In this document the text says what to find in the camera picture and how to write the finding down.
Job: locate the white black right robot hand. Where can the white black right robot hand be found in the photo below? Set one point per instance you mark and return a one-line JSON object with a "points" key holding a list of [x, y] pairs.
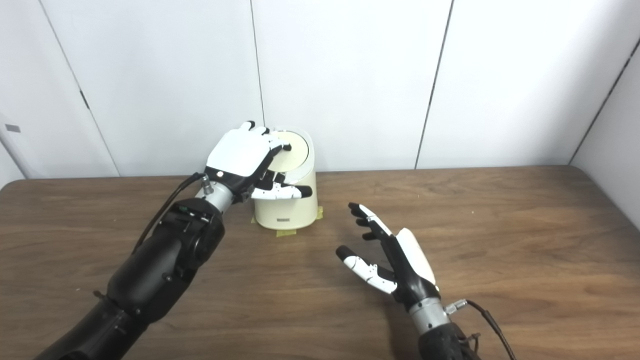
{"points": [[412, 265]]}

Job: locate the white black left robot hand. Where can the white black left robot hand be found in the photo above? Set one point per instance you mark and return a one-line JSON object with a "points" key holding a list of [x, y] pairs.
{"points": [[240, 155]]}

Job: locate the cream round bin lid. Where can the cream round bin lid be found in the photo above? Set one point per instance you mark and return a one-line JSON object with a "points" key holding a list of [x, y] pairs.
{"points": [[295, 152]]}

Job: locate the cream-colored bin body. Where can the cream-colored bin body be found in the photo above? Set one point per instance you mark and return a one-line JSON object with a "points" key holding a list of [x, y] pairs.
{"points": [[290, 210]]}

